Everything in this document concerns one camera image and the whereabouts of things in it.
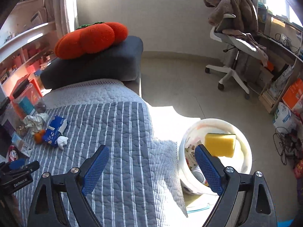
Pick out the red cartoon drink can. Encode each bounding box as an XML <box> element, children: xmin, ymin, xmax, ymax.
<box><xmin>7</xmin><ymin>145</ymin><xmax>19</xmax><ymax>162</ymax></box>

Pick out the light blue milk carton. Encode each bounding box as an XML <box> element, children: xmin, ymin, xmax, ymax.
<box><xmin>12</xmin><ymin>132</ymin><xmax>32</xmax><ymax>158</ymax></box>

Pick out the blue white snack box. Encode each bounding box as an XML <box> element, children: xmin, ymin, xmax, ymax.
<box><xmin>42</xmin><ymin>116</ymin><xmax>68</xmax><ymax>148</ymax></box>

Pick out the yellow green sponge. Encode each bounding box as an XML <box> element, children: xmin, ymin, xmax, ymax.
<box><xmin>204</xmin><ymin>133</ymin><xmax>236</xmax><ymax>158</ymax></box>

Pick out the white trash bin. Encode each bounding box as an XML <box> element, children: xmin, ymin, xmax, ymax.
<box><xmin>178</xmin><ymin>118</ymin><xmax>252</xmax><ymax>195</ymax></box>

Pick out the orange peel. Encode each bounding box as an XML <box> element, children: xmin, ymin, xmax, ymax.
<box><xmin>33</xmin><ymin>130</ymin><xmax>46</xmax><ymax>145</ymax></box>

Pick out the crumpled white tissue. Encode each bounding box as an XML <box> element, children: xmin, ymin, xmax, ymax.
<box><xmin>57</xmin><ymin>136</ymin><xmax>68</xmax><ymax>150</ymax></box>

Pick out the crumpled cream paper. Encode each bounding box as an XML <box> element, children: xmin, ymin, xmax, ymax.
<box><xmin>23</xmin><ymin>113</ymin><xmax>49</xmax><ymax>135</ymax></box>

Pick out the purple label nut jar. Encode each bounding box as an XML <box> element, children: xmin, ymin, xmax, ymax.
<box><xmin>0</xmin><ymin>97</ymin><xmax>27</xmax><ymax>138</ymax></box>

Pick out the striped grey quilted cover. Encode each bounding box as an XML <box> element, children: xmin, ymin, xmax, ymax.
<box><xmin>16</xmin><ymin>79</ymin><xmax>187</xmax><ymax>226</ymax></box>

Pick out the teal label macadamia jar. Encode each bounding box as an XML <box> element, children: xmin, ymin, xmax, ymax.
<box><xmin>12</xmin><ymin>79</ymin><xmax>46</xmax><ymax>120</ymax></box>

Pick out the white printed plastic bag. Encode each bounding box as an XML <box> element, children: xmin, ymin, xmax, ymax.
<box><xmin>273</xmin><ymin>102</ymin><xmax>297</xmax><ymax>134</ymax></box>

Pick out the orange cardboard box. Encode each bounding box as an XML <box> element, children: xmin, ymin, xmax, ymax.
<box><xmin>282</xmin><ymin>78</ymin><xmax>303</xmax><ymax>116</ymax></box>

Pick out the dark grey sofa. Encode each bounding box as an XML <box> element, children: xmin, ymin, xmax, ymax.
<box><xmin>40</xmin><ymin>36</ymin><xmax>143</xmax><ymax>96</ymax></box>

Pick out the orange pumpkin cushion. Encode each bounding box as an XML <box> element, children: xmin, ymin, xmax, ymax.
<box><xmin>54</xmin><ymin>22</ymin><xmax>128</xmax><ymax>59</ymax></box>

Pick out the wooden desk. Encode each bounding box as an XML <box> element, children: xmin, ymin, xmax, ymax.
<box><xmin>256</xmin><ymin>7</ymin><xmax>302</xmax><ymax>114</ymax></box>

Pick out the white office chair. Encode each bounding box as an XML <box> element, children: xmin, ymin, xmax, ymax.
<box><xmin>204</xmin><ymin>13</ymin><xmax>269</xmax><ymax>100</ymax></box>

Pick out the brown blanket on chair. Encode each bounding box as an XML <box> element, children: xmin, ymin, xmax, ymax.
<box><xmin>203</xmin><ymin>0</ymin><xmax>268</xmax><ymax>67</ymax></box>

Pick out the black cable tangle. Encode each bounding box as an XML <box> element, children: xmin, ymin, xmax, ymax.
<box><xmin>272</xmin><ymin>126</ymin><xmax>303</xmax><ymax>166</ymax></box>

